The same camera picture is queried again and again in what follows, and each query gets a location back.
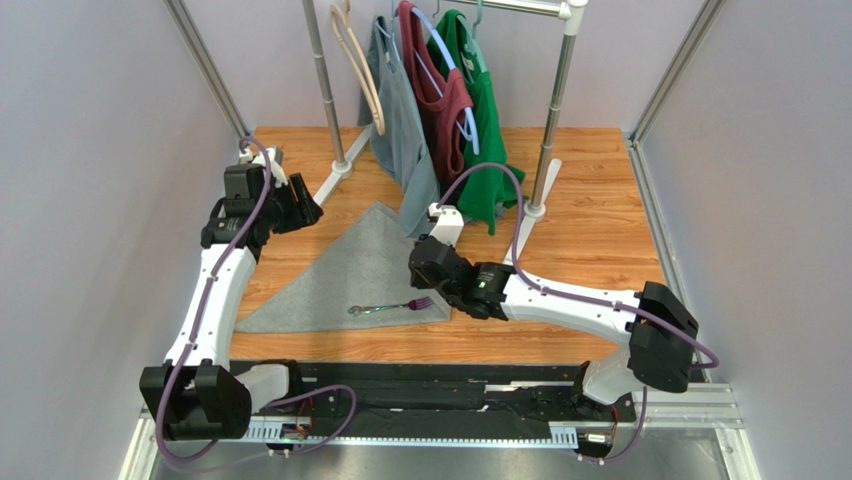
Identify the light blue hanger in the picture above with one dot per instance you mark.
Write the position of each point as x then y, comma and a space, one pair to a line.
444, 61

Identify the teal green hanger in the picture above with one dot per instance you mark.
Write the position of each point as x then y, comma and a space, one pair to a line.
460, 37

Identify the wooden hanger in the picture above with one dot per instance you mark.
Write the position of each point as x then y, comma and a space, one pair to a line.
347, 40

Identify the blue-grey hanging shirt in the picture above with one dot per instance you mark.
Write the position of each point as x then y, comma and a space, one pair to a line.
401, 150

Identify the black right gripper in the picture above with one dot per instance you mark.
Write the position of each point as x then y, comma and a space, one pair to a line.
430, 267

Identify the light grey cloth napkin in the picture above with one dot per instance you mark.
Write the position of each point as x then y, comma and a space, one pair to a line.
366, 266

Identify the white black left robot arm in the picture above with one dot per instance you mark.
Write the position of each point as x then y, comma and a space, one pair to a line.
213, 339

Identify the maroon hanging shirt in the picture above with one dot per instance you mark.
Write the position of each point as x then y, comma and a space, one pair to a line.
442, 98

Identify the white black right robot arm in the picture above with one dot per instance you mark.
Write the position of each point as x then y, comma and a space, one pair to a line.
655, 334

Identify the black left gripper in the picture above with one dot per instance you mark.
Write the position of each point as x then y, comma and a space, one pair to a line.
303, 212

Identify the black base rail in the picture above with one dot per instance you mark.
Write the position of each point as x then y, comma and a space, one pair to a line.
283, 402

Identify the green hanging shirt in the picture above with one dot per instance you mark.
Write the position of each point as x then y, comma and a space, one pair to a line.
487, 193

